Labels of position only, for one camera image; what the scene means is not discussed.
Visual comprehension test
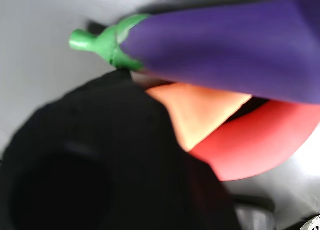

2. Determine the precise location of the orange toy carrot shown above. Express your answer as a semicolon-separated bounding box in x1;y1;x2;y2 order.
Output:
146;81;253;153

